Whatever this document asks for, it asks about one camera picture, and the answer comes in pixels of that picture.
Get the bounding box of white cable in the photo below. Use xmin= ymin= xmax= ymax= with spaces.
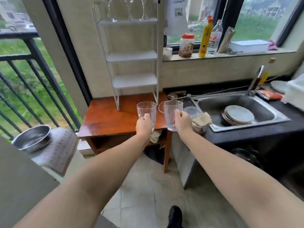
xmin=187 ymin=77 xmax=285 ymax=98

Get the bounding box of person's left hand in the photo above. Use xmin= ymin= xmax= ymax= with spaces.
xmin=136 ymin=113 xmax=153 ymax=141

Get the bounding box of grey rolled package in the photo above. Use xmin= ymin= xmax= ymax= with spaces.
xmin=217 ymin=26 xmax=236 ymax=54

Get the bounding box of black window frame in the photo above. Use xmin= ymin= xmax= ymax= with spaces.
xmin=164 ymin=0 xmax=304 ymax=55

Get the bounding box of small white cup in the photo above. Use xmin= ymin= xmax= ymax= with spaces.
xmin=163 ymin=47 xmax=173 ymax=61

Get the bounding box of white plastic container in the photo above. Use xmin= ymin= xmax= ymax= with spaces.
xmin=281 ymin=73 xmax=304 ymax=111

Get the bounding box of white paper sheet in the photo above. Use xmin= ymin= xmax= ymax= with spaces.
xmin=165 ymin=0 xmax=189 ymax=37

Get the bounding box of person's right forearm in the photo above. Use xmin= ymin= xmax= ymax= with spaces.
xmin=177 ymin=130 xmax=304 ymax=228

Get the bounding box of oil bottle with cork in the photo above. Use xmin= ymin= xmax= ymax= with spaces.
xmin=258 ymin=57 xmax=276 ymax=86

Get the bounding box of clear wine glass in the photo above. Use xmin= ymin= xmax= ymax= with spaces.
xmin=123 ymin=0 xmax=135 ymax=21
xmin=139 ymin=0 xmax=150 ymax=21
xmin=102 ymin=0 xmax=117 ymax=22

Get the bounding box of grey patterned cloth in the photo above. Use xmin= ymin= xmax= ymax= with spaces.
xmin=31 ymin=127 xmax=79 ymax=177

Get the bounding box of clear ribbed drinking glass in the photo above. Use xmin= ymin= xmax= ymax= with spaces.
xmin=137 ymin=101 xmax=157 ymax=132

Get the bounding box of flat white box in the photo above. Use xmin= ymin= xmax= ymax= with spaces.
xmin=230 ymin=39 xmax=271 ymax=54

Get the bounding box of clear ribbed glass mug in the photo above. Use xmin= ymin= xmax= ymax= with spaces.
xmin=158 ymin=100 xmax=184 ymax=132

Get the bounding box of white plate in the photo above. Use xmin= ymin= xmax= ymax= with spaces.
xmin=270 ymin=80 xmax=289 ymax=93

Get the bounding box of stainless steel sink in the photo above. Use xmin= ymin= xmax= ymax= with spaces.
xmin=190 ymin=91 xmax=291 ymax=133

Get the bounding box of black balcony railing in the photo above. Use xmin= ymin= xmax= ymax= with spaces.
xmin=0 ymin=31 xmax=82 ymax=140

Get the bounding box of brown wooden table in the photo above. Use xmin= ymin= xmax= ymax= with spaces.
xmin=78 ymin=92 xmax=172 ymax=174

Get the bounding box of white metal shelf rack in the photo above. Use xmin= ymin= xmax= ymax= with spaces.
xmin=91 ymin=0 xmax=161 ymax=111

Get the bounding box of pink plastic item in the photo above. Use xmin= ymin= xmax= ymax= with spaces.
xmin=267 ymin=39 xmax=279 ymax=51

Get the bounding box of stainless steel bowl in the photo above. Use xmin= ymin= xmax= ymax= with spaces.
xmin=12 ymin=125 xmax=52 ymax=154

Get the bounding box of clear plastic bottle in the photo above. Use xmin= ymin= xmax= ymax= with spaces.
xmin=207 ymin=19 xmax=223 ymax=57

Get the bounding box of yellow squeeze bottle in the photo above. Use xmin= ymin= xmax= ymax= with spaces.
xmin=199 ymin=16 xmax=214 ymax=58

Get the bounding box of red lid plastic jar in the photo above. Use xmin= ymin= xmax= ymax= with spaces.
xmin=178 ymin=33 xmax=195 ymax=58

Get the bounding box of white rag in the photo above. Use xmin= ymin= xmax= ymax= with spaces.
xmin=149 ymin=129 xmax=163 ymax=144

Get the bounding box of metal faucet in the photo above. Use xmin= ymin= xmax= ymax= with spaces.
xmin=245 ymin=66 xmax=264 ymax=97

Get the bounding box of orange snack packet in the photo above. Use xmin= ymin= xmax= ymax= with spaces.
xmin=256 ymin=89 xmax=283 ymax=101

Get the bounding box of person's left forearm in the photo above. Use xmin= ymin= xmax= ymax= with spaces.
xmin=13 ymin=134 xmax=152 ymax=228

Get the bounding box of person's right hand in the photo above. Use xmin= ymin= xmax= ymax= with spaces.
xmin=174 ymin=109 xmax=193 ymax=138

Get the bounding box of stack of white plates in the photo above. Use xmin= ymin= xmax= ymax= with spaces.
xmin=221 ymin=105 xmax=255 ymax=126

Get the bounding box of person's black shoe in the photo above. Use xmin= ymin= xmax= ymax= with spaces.
xmin=167 ymin=205 xmax=183 ymax=228

